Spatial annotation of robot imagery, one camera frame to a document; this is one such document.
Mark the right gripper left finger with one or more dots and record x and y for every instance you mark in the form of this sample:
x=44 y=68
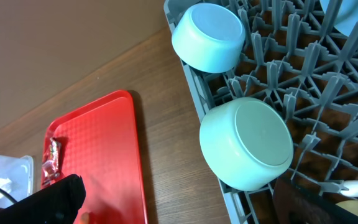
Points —
x=58 y=203

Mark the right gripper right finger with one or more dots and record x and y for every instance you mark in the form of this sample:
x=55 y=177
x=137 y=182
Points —
x=294 y=204

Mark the red candy wrapper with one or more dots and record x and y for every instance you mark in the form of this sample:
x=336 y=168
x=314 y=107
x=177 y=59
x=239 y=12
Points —
x=51 y=162

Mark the mint green bowl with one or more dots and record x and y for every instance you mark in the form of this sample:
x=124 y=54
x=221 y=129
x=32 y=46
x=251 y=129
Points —
x=246 y=143

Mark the light blue bowl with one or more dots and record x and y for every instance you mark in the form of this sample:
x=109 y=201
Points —
x=209 y=38

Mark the large light blue plate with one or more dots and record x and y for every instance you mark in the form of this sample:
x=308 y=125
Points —
x=342 y=15

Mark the grey dishwasher rack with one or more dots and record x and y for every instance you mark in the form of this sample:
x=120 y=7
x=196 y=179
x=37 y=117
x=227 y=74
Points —
x=295 y=61

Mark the orange carrot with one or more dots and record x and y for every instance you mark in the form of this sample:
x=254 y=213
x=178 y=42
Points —
x=85 y=218

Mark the clear plastic bin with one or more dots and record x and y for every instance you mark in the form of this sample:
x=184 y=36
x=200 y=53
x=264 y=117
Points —
x=17 y=176

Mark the red serving tray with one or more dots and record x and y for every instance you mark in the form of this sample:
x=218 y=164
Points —
x=99 y=143

